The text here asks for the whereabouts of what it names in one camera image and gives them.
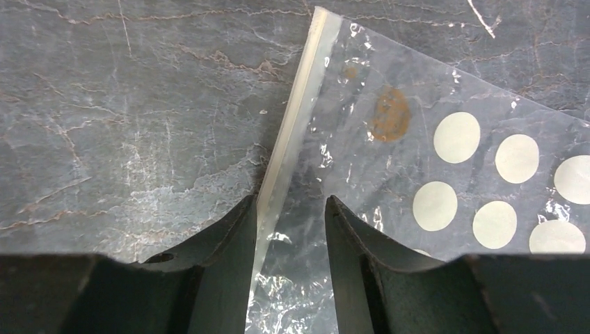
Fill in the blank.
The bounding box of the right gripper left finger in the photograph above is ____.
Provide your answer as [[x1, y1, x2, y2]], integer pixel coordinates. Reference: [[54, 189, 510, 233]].
[[1, 196, 257, 333]]

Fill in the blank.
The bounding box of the clear polka-dot zip bag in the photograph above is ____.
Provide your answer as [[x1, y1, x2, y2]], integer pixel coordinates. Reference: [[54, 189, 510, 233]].
[[246, 7, 589, 333]]

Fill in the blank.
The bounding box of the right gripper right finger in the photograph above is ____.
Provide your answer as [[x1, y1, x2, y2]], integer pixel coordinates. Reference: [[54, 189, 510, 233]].
[[324, 196, 589, 333]]

